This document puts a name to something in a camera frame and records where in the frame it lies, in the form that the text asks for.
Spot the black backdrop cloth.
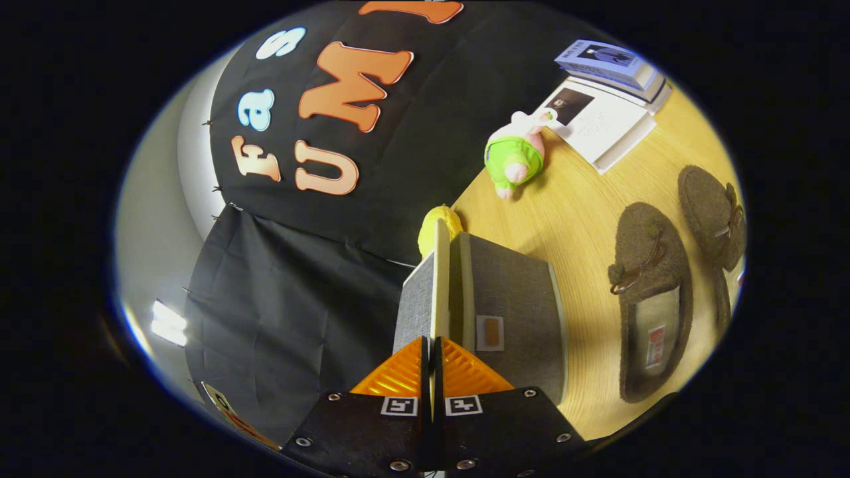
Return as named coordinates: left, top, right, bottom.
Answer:
left=183, top=0, right=638, bottom=439

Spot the brown fuzzy slipper shoe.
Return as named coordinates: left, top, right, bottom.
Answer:
left=608, top=202, right=695, bottom=404
left=677, top=165, right=748, bottom=333

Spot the blue cover book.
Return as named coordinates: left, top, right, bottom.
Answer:
left=554, top=40, right=658, bottom=90

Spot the yellow plush toy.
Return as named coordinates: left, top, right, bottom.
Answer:
left=417, top=204, right=464, bottom=260

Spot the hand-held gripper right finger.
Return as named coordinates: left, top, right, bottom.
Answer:
left=433, top=337, right=588, bottom=475

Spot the blue-edged book with white pages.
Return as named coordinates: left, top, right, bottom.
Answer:
left=561, top=63, right=667, bottom=104

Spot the grey fabric storage box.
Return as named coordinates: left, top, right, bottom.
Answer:
left=392, top=218, right=569, bottom=407

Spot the plain white book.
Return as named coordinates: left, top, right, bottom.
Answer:
left=578, top=76, right=673, bottom=115

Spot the white book with dark portrait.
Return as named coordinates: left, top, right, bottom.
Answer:
left=535, top=76, right=658, bottom=175

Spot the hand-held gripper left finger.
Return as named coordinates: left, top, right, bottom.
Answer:
left=282, top=337, right=434, bottom=473

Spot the pink and green plush toy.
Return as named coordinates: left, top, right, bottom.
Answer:
left=483, top=110, right=558, bottom=200

